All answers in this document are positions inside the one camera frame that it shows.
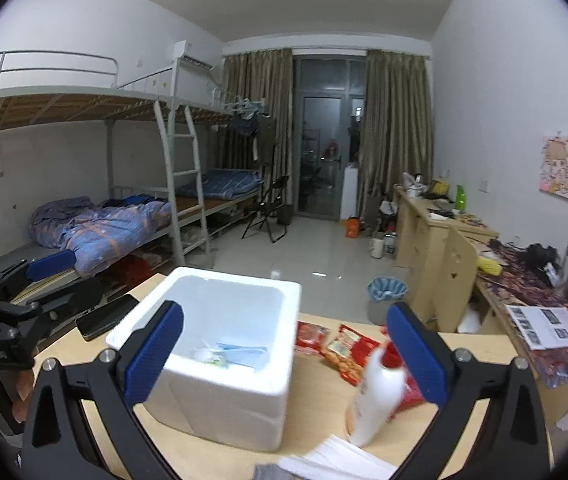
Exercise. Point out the white bunk bed ladder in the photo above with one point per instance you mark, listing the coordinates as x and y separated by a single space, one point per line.
183 170

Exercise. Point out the blue patterned quilt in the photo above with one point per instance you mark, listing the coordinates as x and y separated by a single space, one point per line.
98 230

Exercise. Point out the red tissue pack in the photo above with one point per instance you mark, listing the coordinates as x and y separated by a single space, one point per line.
410 394

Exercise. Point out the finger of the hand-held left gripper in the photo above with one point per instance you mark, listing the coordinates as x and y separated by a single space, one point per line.
51 266
68 295

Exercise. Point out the green bottle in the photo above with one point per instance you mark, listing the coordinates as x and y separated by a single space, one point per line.
460 199

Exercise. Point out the black smartphone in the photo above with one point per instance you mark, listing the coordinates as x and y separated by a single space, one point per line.
106 317

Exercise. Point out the person's left hand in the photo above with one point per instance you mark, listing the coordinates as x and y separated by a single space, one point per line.
22 391

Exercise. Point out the white wall outlet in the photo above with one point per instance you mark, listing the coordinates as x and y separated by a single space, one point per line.
483 185

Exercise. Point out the white green wrapper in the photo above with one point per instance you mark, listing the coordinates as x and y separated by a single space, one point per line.
206 356

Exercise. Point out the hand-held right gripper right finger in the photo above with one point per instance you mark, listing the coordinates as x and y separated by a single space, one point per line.
416 355

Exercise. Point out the blue checked mattress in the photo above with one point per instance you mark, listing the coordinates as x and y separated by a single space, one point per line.
223 182

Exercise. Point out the yellow bag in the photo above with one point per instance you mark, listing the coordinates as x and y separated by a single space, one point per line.
442 187

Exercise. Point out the blue face mask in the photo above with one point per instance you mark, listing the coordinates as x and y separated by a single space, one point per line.
244 353

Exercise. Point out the glass jar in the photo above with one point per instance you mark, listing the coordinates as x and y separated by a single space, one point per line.
390 245

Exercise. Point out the white metal bunk bed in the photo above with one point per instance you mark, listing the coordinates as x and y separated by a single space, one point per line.
38 105
203 110

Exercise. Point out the white cabinet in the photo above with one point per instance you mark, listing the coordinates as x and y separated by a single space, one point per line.
349 192

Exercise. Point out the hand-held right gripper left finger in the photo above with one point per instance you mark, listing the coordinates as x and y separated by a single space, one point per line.
153 355

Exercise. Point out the grey sock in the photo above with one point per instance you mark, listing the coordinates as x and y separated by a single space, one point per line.
270 472

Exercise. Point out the glass balcony door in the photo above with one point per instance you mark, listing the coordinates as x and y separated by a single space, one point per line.
321 125

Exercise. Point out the orange bag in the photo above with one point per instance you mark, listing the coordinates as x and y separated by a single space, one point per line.
353 227

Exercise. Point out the printed desk mat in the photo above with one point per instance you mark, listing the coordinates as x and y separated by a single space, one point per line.
559 365

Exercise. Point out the white printed paper sheet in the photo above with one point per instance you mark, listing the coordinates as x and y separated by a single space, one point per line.
546 325

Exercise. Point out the white foam box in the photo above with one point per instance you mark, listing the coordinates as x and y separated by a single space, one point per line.
244 390

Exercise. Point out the black floor bin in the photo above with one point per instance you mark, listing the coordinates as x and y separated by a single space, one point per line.
284 215

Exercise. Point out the brown curtain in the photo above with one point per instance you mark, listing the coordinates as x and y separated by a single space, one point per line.
259 80
396 120

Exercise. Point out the red cloth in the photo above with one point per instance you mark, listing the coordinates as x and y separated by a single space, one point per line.
131 271

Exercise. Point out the wall poster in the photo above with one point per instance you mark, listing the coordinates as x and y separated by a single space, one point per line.
558 167

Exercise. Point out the white tissue paper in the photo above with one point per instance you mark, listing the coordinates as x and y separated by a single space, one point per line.
334 460

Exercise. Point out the white air conditioner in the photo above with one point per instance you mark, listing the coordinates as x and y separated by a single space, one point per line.
191 55

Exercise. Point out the light wooden desk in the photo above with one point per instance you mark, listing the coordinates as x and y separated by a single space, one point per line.
424 245

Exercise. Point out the white kettle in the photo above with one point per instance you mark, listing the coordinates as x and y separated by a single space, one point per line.
414 186

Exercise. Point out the trash bin blue bag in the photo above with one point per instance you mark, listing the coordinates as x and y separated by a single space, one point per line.
386 297

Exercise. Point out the light wooden chair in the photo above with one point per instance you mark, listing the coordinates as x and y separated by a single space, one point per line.
456 280

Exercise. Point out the hanging dark clothes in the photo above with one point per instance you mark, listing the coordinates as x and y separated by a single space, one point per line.
246 122

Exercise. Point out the black folding chair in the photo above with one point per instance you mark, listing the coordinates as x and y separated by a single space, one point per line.
269 205

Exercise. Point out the black bag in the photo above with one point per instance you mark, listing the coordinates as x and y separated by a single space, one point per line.
541 259

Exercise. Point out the white pump bottle red cap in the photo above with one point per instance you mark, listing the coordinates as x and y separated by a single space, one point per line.
374 400

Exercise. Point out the yellow corn toy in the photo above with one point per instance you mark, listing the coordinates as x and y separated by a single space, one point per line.
490 265

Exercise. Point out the red orange snack packet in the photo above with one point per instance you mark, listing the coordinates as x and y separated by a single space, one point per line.
351 352

